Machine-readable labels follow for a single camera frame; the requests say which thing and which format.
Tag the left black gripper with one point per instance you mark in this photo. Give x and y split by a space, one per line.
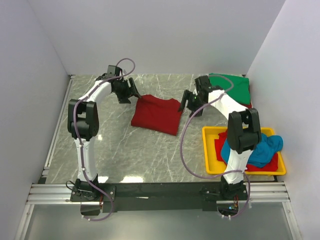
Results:
124 99

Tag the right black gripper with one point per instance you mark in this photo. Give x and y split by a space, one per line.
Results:
193 109

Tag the dark red t-shirt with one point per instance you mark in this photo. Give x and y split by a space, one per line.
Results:
161 115

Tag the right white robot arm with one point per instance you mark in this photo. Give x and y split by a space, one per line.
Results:
243 129

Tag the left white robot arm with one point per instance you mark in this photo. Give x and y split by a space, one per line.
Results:
83 121

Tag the folded green t-shirt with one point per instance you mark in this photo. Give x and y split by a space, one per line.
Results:
241 87

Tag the folded red t-shirt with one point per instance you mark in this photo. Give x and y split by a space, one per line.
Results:
248 106

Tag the yellow plastic bin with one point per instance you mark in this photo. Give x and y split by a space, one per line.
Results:
215 167

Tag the blue t-shirt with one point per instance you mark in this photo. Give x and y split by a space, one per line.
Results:
239 159

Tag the bright red t-shirt in bin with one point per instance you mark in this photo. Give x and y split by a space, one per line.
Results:
264 157

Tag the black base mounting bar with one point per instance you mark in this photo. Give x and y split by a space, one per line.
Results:
154 196

